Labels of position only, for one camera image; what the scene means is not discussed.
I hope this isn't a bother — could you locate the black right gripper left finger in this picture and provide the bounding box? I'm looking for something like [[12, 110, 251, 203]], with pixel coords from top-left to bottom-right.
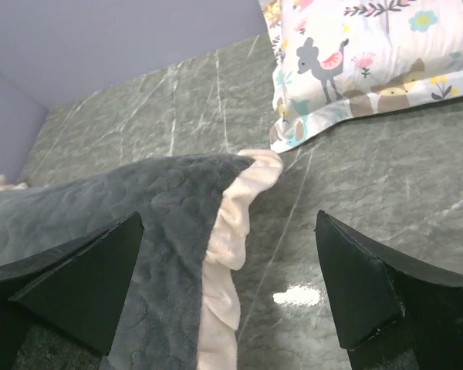
[[0, 212, 144, 369]]

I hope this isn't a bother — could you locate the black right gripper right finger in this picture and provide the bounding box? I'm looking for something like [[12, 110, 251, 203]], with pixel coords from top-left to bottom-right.
[[315, 210, 463, 369]]

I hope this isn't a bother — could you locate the animal print pillow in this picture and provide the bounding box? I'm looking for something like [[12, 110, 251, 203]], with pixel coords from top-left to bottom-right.
[[260, 0, 463, 153]]

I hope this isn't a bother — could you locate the grey and cream ruffled pillowcase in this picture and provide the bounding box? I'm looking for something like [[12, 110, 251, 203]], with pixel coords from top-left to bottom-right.
[[0, 150, 283, 369]]

